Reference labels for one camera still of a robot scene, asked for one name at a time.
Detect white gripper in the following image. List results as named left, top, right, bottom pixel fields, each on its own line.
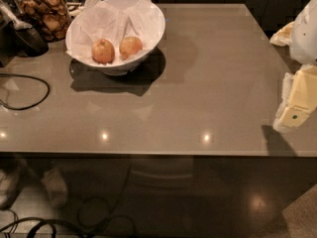
left=273, top=0, right=317, bottom=133

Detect red-yellow apple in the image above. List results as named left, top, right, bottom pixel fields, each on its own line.
left=119, top=37, right=143, bottom=60
left=91, top=39, right=115, bottom=64

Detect white bowl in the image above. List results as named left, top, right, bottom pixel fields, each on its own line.
left=64, top=0, right=166, bottom=76

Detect white paper liner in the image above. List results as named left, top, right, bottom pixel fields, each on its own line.
left=66, top=0, right=160, bottom=66

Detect white shoe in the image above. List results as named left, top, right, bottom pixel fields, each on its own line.
left=41, top=168, right=68, bottom=208

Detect glass jar of snacks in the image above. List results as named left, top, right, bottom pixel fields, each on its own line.
left=15, top=0, right=70, bottom=42

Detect black cable on table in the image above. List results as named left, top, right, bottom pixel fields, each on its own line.
left=0, top=72, right=52, bottom=111

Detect black appliance with handle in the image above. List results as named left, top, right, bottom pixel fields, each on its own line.
left=0, top=1, right=49, bottom=58

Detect black cables on floor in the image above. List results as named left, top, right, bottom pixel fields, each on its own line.
left=0, top=195, right=138, bottom=238

